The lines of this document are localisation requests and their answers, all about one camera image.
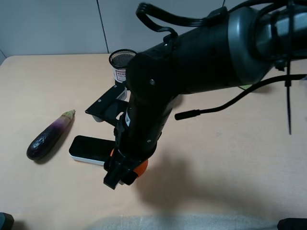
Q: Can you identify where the orange mandarin fruit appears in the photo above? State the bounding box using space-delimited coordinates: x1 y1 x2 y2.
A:
108 148 148 177

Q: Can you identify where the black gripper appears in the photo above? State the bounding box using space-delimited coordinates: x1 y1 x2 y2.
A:
103 95 183 190

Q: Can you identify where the dark object bottom left corner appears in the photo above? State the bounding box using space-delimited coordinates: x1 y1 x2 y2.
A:
0 212 14 230

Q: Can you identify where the black mesh pen holder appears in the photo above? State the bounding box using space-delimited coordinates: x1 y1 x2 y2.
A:
108 49 137 86

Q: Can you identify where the dark object bottom right corner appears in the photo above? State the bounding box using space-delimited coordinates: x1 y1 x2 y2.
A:
277 218 307 230

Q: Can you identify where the black camera bracket on wrist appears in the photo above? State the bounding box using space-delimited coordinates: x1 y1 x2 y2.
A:
85 81 128 127

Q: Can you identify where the grey cloth at bottom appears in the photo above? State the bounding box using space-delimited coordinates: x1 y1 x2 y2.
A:
85 214 277 230

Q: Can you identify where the dark pump lotion bottle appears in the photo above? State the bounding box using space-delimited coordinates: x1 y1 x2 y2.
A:
239 84 253 91

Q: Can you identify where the dark object corner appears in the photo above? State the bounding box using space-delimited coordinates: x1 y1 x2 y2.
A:
0 212 14 230
277 218 307 230

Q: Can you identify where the purple eggplant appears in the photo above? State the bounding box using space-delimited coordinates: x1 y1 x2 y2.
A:
26 110 75 161

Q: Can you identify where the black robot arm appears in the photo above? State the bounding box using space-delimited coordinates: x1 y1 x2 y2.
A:
104 0 307 189

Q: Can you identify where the black cable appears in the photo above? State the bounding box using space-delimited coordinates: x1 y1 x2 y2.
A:
135 2 307 135

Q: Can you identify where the black white board eraser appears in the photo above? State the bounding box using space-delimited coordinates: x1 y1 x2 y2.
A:
69 135 115 166

